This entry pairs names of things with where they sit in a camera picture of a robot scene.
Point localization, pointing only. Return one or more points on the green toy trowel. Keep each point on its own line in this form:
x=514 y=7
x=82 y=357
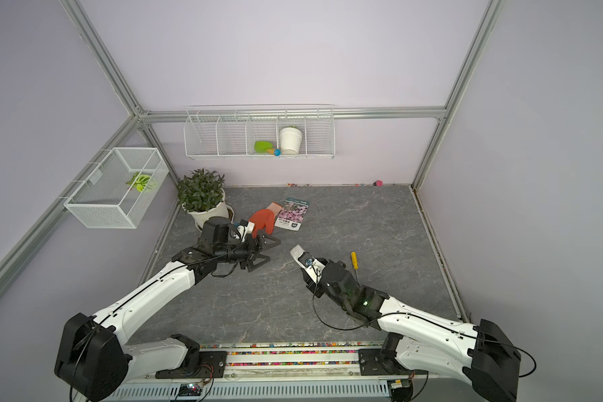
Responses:
x=264 y=147

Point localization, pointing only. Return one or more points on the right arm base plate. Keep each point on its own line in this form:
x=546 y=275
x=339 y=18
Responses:
x=376 y=362

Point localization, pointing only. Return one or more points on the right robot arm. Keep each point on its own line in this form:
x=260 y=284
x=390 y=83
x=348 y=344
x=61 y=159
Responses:
x=481 y=356

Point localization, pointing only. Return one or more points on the flower seed packet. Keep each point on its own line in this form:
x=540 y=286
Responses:
x=292 y=214

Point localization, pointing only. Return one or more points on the potted green plant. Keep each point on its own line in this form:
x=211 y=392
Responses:
x=201 y=195

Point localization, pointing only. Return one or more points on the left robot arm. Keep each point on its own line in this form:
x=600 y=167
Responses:
x=94 y=356

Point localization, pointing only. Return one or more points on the white wire basket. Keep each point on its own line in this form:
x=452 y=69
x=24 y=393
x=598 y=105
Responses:
x=103 y=201

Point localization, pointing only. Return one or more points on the orange rubber glove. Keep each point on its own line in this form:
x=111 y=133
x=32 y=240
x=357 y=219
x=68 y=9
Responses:
x=265 y=219

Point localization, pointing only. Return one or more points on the yellow handled screwdriver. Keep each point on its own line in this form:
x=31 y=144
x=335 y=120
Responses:
x=354 y=260

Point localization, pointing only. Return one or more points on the green item in basket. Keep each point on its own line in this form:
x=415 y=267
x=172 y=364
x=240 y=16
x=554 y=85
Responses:
x=143 y=183

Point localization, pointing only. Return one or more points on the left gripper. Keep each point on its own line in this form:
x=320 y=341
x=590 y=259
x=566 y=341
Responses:
x=260 y=247

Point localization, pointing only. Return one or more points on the small white pot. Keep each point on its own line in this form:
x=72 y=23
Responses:
x=290 y=140

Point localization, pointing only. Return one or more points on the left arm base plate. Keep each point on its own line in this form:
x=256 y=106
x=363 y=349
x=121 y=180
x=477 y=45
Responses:
x=199 y=365

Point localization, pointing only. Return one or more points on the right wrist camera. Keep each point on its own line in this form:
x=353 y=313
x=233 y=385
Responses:
x=310 y=266

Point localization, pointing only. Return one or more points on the long white wire shelf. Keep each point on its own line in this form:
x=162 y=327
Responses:
x=231 y=131

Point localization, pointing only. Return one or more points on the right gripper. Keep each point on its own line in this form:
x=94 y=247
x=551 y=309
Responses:
x=310 y=283

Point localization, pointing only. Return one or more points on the white vent grille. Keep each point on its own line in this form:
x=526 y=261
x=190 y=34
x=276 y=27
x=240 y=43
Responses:
x=256 y=390

